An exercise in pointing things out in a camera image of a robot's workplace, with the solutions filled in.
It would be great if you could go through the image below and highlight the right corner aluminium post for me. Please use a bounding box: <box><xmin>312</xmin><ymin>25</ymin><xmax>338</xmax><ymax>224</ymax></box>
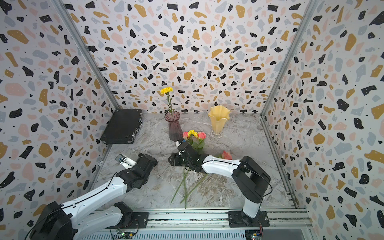
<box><xmin>261</xmin><ymin>0</ymin><xmax>319</xmax><ymax>119</ymax></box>

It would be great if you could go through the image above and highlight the yellow fluted glass vase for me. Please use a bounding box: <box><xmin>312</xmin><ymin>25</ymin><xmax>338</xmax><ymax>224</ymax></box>
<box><xmin>208</xmin><ymin>106</ymin><xmax>231</xmax><ymax>139</ymax></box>

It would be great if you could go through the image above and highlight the aluminium front rail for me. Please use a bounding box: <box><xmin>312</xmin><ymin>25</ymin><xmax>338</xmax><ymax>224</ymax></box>
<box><xmin>82</xmin><ymin>208</ymin><xmax>317</xmax><ymax>240</ymax></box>

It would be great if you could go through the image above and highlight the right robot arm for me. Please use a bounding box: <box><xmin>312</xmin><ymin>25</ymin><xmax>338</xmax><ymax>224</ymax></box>
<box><xmin>168</xmin><ymin>141</ymin><xmax>272</xmax><ymax>219</ymax></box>

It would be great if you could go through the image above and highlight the corner aluminium post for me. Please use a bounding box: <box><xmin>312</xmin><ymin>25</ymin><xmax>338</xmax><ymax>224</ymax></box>
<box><xmin>52</xmin><ymin>1</ymin><xmax>120</xmax><ymax>111</ymax></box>
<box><xmin>261</xmin><ymin>0</ymin><xmax>319</xmax><ymax>119</ymax></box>

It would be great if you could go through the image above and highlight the pink rose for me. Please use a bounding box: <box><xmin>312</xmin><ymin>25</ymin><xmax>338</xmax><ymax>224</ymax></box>
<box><xmin>183</xmin><ymin>132</ymin><xmax>190</xmax><ymax>141</ymax></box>
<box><xmin>181</xmin><ymin>151</ymin><xmax>233</xmax><ymax>208</ymax></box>
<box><xmin>183</xmin><ymin>130</ymin><xmax>207</xmax><ymax>196</ymax></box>

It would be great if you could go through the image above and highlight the black hard case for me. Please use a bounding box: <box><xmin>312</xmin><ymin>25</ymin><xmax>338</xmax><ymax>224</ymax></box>
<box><xmin>101</xmin><ymin>109</ymin><xmax>143</xmax><ymax>144</ymax></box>

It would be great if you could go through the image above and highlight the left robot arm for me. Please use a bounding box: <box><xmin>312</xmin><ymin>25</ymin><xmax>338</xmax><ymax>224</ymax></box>
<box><xmin>25</xmin><ymin>154</ymin><xmax>158</xmax><ymax>240</ymax></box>

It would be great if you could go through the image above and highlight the purple ribbed glass vase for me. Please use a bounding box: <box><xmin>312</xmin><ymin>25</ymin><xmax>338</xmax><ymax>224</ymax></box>
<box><xmin>165</xmin><ymin>111</ymin><xmax>183</xmax><ymax>142</ymax></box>

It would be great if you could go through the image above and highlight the left corner aluminium post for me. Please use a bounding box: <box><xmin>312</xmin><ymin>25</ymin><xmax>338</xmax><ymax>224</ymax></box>
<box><xmin>52</xmin><ymin>1</ymin><xmax>120</xmax><ymax>111</ymax></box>

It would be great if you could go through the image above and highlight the green circuit board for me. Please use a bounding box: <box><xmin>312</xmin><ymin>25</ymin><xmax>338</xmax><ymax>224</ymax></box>
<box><xmin>115</xmin><ymin>229</ymin><xmax>136</xmax><ymax>240</ymax></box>

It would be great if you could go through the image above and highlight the yellow flower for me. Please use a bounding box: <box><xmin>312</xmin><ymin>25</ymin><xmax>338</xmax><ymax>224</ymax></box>
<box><xmin>161</xmin><ymin>87</ymin><xmax>174</xmax><ymax>117</ymax></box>
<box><xmin>168</xmin><ymin>130</ymin><xmax>207</xmax><ymax>208</ymax></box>

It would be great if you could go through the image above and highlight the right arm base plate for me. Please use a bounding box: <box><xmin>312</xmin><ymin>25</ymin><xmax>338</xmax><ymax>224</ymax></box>
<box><xmin>228</xmin><ymin>211</ymin><xmax>270</xmax><ymax>228</ymax></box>

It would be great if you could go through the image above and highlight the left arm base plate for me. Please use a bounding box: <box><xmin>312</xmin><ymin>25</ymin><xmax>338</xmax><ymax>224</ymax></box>
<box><xmin>107</xmin><ymin>212</ymin><xmax>149</xmax><ymax>230</ymax></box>

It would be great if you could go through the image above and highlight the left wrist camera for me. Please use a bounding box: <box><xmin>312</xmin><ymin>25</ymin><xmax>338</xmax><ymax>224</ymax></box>
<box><xmin>116</xmin><ymin>154</ymin><xmax>137</xmax><ymax>169</ymax></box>

